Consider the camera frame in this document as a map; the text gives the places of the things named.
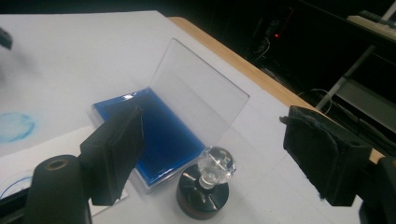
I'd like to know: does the white metal frame desk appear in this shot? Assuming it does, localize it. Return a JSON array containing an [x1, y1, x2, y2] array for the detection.
[[314, 0, 396, 134]]

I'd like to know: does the clear case with blue lining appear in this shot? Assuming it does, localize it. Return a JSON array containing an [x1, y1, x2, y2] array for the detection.
[[92, 37, 250, 194]]

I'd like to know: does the large white table cover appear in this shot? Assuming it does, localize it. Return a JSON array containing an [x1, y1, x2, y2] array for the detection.
[[0, 10, 363, 224]]

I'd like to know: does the black stamp with crystal knob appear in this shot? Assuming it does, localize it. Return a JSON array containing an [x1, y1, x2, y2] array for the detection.
[[176, 146, 237, 221]]

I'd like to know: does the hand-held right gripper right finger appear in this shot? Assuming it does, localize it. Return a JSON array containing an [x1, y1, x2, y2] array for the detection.
[[278, 105, 396, 224]]

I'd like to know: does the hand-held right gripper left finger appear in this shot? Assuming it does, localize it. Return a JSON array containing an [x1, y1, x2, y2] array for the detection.
[[23, 105, 146, 224]]

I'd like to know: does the tangle of black cables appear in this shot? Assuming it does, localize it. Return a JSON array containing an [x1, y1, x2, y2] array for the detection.
[[248, 18, 300, 82]]

